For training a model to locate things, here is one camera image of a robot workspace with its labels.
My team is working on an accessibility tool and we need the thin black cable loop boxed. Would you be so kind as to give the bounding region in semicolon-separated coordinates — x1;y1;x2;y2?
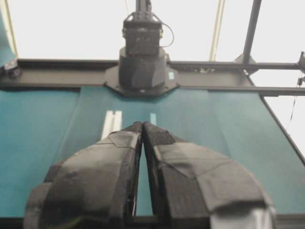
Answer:
159;21;174;48

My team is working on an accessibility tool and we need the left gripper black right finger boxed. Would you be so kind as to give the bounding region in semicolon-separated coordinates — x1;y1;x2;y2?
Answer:
142;122;277;229

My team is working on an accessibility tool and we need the black metal table frame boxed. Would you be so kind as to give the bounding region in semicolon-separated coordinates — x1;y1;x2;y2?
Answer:
0;55;305;98

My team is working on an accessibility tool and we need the light blue tape marker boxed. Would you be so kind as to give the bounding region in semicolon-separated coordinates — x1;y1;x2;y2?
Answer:
150;113;157;125

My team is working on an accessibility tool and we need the silver aluminium extrusion rail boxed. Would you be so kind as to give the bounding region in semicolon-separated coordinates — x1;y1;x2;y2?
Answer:
101;110;122;139

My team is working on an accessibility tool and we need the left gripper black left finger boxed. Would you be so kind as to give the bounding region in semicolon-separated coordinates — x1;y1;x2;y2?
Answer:
23;122;142;229

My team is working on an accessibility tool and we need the black vertical frame post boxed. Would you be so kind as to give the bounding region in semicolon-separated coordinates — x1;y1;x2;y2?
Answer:
243;0;262;64

